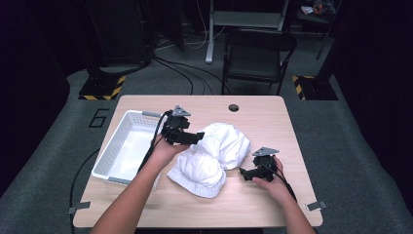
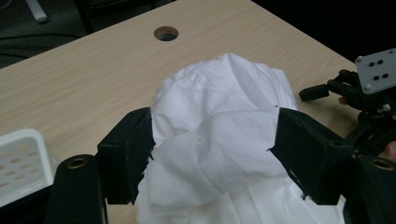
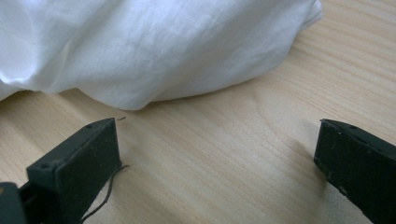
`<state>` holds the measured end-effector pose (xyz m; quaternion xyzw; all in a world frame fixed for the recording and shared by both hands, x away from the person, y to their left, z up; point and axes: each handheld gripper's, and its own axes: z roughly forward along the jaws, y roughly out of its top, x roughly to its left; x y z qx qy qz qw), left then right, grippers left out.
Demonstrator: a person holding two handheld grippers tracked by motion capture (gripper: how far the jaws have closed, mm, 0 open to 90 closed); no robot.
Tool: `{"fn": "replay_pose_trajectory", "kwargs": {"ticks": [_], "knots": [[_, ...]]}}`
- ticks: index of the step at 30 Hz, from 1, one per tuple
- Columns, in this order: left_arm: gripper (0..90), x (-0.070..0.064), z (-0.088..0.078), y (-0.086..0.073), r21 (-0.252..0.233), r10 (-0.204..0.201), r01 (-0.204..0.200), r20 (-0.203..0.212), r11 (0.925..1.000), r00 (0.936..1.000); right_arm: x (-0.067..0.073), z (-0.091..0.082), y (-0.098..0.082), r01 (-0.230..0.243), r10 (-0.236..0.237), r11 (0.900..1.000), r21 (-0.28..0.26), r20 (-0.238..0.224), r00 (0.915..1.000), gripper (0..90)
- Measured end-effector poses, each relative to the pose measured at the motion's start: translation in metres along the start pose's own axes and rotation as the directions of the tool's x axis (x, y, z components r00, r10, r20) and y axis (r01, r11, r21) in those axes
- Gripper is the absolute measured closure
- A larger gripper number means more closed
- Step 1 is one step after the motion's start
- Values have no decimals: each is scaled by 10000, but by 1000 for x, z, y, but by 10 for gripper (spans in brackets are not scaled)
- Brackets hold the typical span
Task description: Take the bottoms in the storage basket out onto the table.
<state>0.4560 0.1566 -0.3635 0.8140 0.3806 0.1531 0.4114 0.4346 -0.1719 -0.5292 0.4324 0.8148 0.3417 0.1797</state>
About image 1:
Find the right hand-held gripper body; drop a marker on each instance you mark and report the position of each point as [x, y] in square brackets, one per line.
[265, 162]

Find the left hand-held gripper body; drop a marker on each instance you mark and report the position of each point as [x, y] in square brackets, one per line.
[176, 123]

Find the white garment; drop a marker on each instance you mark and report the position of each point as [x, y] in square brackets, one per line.
[207, 159]

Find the white plastic basket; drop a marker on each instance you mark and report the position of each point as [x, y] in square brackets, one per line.
[126, 149]

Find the person's left hand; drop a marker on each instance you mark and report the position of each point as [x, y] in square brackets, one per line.
[165, 152]

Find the person's right hand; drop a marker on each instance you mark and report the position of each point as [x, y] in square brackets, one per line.
[276, 188]

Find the grey tape strip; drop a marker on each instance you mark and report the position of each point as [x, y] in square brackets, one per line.
[79, 207]
[316, 205]

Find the black folding chair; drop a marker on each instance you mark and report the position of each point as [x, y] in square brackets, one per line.
[256, 55]

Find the black equipment cabinet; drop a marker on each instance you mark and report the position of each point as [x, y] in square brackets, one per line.
[120, 32]

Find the dark cluttered shelf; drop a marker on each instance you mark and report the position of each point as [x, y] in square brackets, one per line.
[316, 9]

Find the black yellow striped base plate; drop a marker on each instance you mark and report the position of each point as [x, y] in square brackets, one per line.
[104, 87]
[313, 87]

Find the white metal desk frame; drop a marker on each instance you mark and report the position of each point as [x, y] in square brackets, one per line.
[243, 18]

